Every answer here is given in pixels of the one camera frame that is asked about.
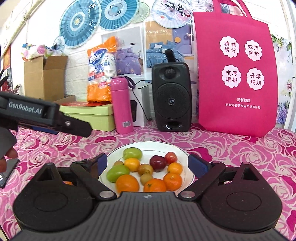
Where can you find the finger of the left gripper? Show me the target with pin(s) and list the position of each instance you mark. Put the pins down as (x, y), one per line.
(73, 126)

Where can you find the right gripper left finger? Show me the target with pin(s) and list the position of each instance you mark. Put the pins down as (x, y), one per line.
(88, 173)

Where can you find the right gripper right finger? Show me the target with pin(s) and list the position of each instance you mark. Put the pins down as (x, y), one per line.
(206, 172)

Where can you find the green apple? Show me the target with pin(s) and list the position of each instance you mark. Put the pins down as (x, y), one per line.
(116, 171)
(132, 152)

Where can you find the small mandarin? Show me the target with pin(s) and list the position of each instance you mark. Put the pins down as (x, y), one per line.
(172, 181)

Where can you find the red tomato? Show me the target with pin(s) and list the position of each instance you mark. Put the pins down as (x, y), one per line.
(170, 157)

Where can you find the small yellow tangerine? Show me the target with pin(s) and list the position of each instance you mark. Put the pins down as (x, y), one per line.
(133, 164)

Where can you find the dark red plum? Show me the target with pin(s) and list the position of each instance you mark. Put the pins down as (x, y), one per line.
(158, 163)

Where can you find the orange with stem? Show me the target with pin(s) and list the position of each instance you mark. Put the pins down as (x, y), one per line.
(155, 185)

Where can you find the red yellow small fruit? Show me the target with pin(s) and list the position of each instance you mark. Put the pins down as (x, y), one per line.
(145, 168)

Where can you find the brown kiwi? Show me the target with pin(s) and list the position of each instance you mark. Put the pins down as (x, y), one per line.
(145, 178)

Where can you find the person's left hand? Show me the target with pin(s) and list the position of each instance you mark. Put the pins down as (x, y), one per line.
(7, 157)

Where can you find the red booklet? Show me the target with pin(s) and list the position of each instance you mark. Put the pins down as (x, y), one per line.
(84, 103)

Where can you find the green shoe box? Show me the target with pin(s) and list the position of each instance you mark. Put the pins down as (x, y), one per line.
(101, 118)

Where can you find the brown cardboard box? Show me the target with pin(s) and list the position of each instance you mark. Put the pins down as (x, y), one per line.
(45, 79)

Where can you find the pink thermos bottle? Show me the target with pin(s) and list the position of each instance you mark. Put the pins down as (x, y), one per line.
(120, 99)

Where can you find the white plate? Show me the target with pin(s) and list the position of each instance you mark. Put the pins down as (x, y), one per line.
(149, 149)

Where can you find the pink rose tablecloth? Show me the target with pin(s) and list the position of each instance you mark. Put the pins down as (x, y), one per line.
(272, 155)

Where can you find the orange white cup package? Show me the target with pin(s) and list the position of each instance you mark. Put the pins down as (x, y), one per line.
(102, 68)

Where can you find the white box behind bottle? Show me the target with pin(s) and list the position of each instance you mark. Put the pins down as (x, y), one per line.
(140, 104)

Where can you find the black speaker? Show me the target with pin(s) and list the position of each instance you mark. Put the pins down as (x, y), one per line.
(172, 94)

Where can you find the blue paper fan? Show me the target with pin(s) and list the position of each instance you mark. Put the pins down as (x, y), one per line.
(117, 14)
(79, 22)

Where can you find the purple bedding poster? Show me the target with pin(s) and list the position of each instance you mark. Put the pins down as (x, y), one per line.
(129, 57)

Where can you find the pink tote bag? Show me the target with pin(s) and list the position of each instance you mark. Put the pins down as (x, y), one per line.
(238, 79)

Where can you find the blue bedding poster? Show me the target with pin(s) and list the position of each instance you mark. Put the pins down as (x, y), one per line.
(180, 40)

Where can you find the white floral paper umbrella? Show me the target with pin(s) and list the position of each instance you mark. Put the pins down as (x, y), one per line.
(172, 14)

